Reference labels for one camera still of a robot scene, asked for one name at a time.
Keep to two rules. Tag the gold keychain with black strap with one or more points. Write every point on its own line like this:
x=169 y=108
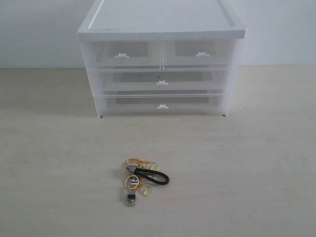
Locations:
x=142 y=175

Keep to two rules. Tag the white plastic drawer cabinet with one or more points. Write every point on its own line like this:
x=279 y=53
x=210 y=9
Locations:
x=164 y=20

